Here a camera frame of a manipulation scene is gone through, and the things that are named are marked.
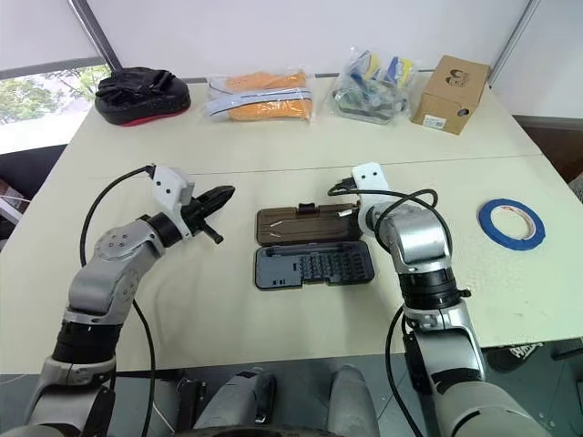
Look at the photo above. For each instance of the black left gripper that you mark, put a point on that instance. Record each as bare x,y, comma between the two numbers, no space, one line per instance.
200,217

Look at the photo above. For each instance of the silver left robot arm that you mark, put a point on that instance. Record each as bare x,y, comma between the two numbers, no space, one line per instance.
109,277

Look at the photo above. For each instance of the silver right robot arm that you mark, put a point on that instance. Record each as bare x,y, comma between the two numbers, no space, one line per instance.
419,236

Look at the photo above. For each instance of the dark screwdriver bit case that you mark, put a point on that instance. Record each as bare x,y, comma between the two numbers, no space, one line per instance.
314,268

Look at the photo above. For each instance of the small silver item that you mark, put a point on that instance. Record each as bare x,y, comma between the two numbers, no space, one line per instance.
344,212

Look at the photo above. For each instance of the plastic bag of orange cloths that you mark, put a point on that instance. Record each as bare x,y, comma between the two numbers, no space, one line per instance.
259,98

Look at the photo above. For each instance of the black and red shoes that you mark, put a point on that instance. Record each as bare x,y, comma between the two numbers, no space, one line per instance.
141,95

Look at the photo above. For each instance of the plastic bag of blue-yellow items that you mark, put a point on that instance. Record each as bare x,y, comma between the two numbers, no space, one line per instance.
375,91

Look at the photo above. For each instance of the dark chair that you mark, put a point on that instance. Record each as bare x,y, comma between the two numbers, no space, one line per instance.
27,168

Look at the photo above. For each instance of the silver left robot leg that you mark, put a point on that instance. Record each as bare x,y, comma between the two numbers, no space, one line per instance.
237,400

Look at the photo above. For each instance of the silver robot leg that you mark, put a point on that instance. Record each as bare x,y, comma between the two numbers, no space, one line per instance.
350,396
237,400

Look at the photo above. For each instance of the silver right robot leg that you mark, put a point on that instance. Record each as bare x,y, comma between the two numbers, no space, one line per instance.
350,396

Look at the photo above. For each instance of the brown cardboard box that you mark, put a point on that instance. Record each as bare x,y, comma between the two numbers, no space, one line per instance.
451,93

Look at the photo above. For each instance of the blue masking tape roll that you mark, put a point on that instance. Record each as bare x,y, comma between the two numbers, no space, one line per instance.
489,225

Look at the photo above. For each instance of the black sneaker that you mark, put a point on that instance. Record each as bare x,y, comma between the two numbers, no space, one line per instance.
519,355

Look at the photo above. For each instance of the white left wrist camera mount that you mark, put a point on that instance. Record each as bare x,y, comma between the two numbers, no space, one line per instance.
170,186

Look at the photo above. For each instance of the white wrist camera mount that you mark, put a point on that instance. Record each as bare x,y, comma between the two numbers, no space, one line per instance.
170,186
369,177

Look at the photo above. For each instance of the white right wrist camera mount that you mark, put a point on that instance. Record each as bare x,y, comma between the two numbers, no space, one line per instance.
369,177

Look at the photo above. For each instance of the dark window frame post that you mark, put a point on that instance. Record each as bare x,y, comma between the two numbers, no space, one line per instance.
98,34

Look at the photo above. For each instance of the black waist bracket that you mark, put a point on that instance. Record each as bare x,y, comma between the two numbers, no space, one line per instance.
191,400

